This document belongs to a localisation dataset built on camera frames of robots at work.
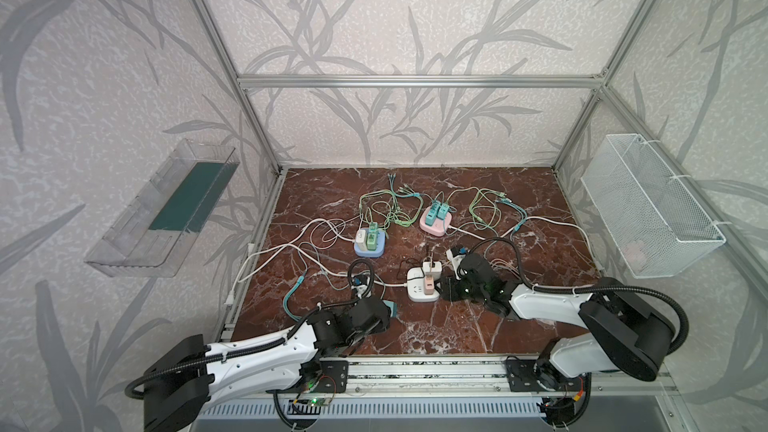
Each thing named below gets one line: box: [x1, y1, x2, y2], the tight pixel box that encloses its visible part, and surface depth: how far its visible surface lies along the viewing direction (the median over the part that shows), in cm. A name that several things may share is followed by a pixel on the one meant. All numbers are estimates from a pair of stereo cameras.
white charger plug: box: [422, 261, 442, 281], surface depth 86 cm
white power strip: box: [407, 267, 440, 302], surface depth 88 cm
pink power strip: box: [419, 206, 452, 237], surface depth 103 cm
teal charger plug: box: [382, 300, 398, 318], surface depth 84 cm
